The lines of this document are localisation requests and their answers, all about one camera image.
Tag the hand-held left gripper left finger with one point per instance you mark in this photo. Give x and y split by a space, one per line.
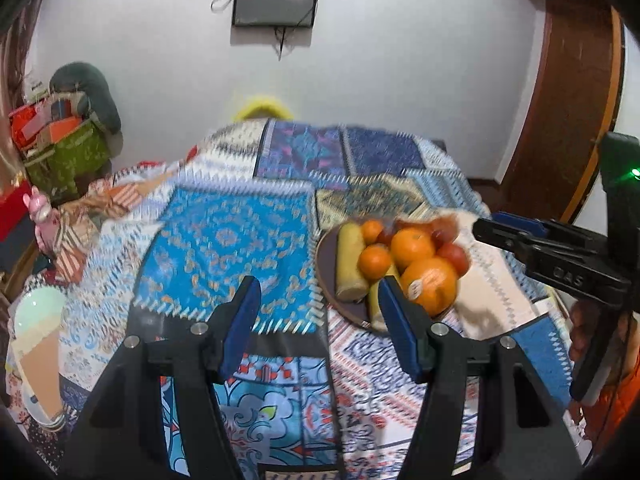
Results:
240 330

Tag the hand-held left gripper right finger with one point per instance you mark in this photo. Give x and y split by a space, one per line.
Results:
400 330

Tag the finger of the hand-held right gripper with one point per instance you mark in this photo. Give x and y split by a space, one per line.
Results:
565 272
520 224

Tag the yellow banana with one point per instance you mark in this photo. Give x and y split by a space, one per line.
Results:
376 300

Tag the large orange with sticker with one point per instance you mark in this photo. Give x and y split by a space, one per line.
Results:
430 285

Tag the small mandarin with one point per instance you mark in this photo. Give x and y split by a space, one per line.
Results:
375 261
372 231

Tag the red apple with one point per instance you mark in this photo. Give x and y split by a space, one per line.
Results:
454 258
444 234

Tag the medium orange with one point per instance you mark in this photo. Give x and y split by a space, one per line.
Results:
412 249

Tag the green-yellow banana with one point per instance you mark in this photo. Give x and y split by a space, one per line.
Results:
350 260

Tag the dark round plate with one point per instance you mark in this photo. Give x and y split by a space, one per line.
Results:
327 260

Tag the person's right hand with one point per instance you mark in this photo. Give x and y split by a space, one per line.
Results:
579 330

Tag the patchwork printed blanket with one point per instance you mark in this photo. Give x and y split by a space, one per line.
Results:
225 240

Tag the wooden door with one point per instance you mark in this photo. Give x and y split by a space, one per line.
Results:
565 85

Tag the pink toy figure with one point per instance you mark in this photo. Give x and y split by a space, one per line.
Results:
46 220

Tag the red box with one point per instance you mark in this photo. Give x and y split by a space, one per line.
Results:
12 210

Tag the grey-green pillow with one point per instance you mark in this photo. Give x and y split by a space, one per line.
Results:
95 90

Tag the orange packet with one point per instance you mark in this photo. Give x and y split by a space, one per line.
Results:
45 122

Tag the brown curtain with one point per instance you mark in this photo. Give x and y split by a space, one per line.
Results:
15 45

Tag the wall-mounted monitor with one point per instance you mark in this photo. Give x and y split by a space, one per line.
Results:
275 0

